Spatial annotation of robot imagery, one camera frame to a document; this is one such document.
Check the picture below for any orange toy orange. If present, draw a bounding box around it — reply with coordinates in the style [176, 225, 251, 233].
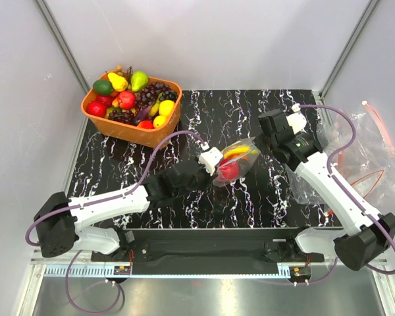
[237, 154, 249, 161]

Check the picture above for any clear blue zip top bag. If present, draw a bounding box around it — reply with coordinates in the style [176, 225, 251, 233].
[213, 138, 260, 188]

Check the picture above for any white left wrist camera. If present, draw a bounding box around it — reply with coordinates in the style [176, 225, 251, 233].
[198, 147, 224, 176]

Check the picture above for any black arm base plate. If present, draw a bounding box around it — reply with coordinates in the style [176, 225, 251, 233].
[91, 228, 325, 264]

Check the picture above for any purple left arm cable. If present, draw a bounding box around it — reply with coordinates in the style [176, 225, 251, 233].
[25, 130, 210, 313]

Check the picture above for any purple toy grape bunch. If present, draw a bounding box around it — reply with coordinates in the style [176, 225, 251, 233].
[135, 81, 171, 110]

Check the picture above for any orange plastic fruit basket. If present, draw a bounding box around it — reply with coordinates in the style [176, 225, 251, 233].
[81, 77, 182, 148]

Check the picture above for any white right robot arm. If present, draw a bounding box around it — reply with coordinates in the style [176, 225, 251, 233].
[254, 109, 395, 275]

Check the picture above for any yellow toy banana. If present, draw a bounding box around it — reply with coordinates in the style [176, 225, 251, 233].
[223, 146, 251, 159]

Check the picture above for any red toy apple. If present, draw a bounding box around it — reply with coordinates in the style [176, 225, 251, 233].
[117, 91, 136, 110]
[218, 159, 240, 182]
[86, 101, 107, 118]

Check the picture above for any yellow toy pear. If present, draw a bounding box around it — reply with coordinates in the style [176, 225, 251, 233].
[107, 72, 128, 92]

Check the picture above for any black marble pattern mat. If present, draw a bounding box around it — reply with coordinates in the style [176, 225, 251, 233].
[68, 90, 339, 229]

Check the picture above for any green toy lime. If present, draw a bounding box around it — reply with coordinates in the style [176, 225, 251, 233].
[92, 79, 114, 95]

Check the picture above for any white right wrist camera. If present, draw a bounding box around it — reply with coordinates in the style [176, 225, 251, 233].
[286, 103, 307, 135]

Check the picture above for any purple toy eggplant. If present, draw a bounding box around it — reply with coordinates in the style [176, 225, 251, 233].
[134, 107, 151, 124]

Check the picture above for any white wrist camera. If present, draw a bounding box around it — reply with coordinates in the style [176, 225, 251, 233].
[198, 147, 224, 176]
[286, 103, 307, 135]

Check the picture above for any green toy pear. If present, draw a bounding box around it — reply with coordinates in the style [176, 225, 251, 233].
[130, 71, 149, 92]

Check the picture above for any small yellow toy lemon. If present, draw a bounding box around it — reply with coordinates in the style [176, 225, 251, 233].
[153, 115, 168, 128]

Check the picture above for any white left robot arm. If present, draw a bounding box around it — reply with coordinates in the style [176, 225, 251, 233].
[34, 160, 217, 261]

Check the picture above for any pile of spare plastic bags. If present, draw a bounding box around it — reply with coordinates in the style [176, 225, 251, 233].
[286, 101, 395, 208]

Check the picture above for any dark toy blackberry cluster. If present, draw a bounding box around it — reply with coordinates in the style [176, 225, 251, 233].
[159, 90, 178, 102]

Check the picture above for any small red toy fruit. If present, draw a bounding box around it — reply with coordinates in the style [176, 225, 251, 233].
[137, 120, 154, 130]

